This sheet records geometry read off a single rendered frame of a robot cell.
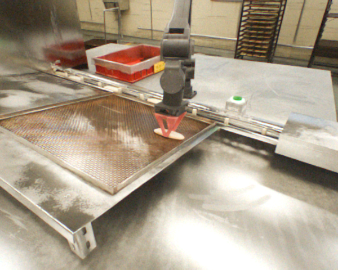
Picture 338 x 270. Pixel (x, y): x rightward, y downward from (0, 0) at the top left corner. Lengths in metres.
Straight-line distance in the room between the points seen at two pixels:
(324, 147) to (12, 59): 1.38
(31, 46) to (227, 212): 1.26
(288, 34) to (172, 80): 4.81
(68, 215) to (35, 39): 1.18
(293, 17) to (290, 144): 4.55
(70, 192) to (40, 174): 0.09
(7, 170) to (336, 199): 0.80
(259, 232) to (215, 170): 0.22
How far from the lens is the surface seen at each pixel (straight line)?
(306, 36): 5.29
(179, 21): 0.71
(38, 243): 0.65
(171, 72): 0.57
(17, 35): 1.47
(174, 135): 0.70
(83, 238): 0.56
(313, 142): 0.81
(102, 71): 1.57
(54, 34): 1.57
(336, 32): 5.25
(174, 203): 0.66
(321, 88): 1.56
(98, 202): 0.47
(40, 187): 0.52
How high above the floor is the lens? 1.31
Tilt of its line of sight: 32 degrees down
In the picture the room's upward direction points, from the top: straight up
